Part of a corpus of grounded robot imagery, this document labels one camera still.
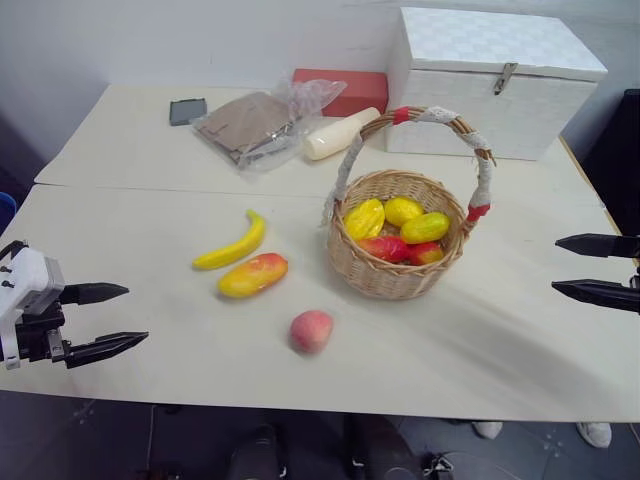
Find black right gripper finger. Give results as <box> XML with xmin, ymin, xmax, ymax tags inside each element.
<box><xmin>550</xmin><ymin>279</ymin><xmax>640</xmax><ymax>317</ymax></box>
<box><xmin>554</xmin><ymin>232</ymin><xmax>640</xmax><ymax>260</ymax></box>

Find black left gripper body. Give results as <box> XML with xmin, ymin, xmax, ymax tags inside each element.
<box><xmin>14</xmin><ymin>298</ymin><xmax>72</xmax><ymax>363</ymax></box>

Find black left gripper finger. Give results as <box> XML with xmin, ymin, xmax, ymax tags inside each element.
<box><xmin>64</xmin><ymin>330</ymin><xmax>150</xmax><ymax>371</ymax></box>
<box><xmin>59</xmin><ymin>282</ymin><xmax>131</xmax><ymax>308</ymax></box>

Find small red and yellow fruit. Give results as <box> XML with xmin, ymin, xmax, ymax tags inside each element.
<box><xmin>406</xmin><ymin>241</ymin><xmax>446</xmax><ymax>267</ymax></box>

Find yellow starfruit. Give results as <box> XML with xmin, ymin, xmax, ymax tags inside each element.
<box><xmin>343</xmin><ymin>197</ymin><xmax>387</xmax><ymax>240</ymax></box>

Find blue object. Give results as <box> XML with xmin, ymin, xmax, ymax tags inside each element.
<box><xmin>0</xmin><ymin>191</ymin><xmax>17</xmax><ymax>237</ymax></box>

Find white shoe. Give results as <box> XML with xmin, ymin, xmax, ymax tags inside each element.
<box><xmin>576</xmin><ymin>421</ymin><xmax>613</xmax><ymax>449</ymax></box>
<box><xmin>471</xmin><ymin>420</ymin><xmax>504</xmax><ymax>439</ymax></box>

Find yellow banana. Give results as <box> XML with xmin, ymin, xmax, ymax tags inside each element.
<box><xmin>192</xmin><ymin>209</ymin><xmax>268</xmax><ymax>272</ymax></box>

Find yellow and red mango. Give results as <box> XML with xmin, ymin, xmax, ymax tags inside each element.
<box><xmin>216</xmin><ymin>252</ymin><xmax>290</xmax><ymax>300</ymax></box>

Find white woven storage box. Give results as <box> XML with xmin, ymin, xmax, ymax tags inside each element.
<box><xmin>384</xmin><ymin>6</ymin><xmax>609</xmax><ymax>163</ymax></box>

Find yellow-green mango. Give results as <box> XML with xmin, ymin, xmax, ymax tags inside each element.
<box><xmin>399</xmin><ymin>211</ymin><xmax>451</xmax><ymax>246</ymax></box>

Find dark rounded shape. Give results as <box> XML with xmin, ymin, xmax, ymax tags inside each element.
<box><xmin>228</xmin><ymin>422</ymin><xmax>287</xmax><ymax>480</ymax></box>

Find metal box latch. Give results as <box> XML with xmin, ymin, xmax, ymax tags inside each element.
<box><xmin>492</xmin><ymin>62</ymin><xmax>519</xmax><ymax>97</ymax></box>

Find dark grey small box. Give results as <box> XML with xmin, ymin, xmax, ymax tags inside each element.
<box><xmin>168</xmin><ymin>96</ymin><xmax>208</xmax><ymax>127</ymax></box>

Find pink peach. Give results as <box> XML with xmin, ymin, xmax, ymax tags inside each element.
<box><xmin>289</xmin><ymin>309</ymin><xmax>335</xmax><ymax>356</ymax></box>

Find yellow lemon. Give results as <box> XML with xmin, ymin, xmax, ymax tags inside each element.
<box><xmin>383</xmin><ymin>196</ymin><xmax>426</xmax><ymax>228</ymax></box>

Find brown cardboard pieces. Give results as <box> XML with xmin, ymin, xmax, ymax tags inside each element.
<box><xmin>194</xmin><ymin>91</ymin><xmax>302</xmax><ymax>167</ymax></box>

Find cream plastic bottle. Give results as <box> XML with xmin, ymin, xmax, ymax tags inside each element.
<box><xmin>303</xmin><ymin>106</ymin><xmax>383</xmax><ymax>162</ymax></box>

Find clear plastic bag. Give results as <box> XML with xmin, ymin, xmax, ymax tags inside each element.
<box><xmin>191</xmin><ymin>73</ymin><xmax>349</xmax><ymax>174</ymax></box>

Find red cardboard box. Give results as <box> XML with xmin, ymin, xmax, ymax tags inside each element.
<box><xmin>291</xmin><ymin>67</ymin><xmax>391</xmax><ymax>119</ymax></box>

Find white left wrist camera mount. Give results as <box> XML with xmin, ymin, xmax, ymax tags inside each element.
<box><xmin>0</xmin><ymin>247</ymin><xmax>67</xmax><ymax>372</ymax></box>

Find wicker basket with handle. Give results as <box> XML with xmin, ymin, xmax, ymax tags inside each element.
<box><xmin>319</xmin><ymin>105</ymin><xmax>498</xmax><ymax>302</ymax></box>

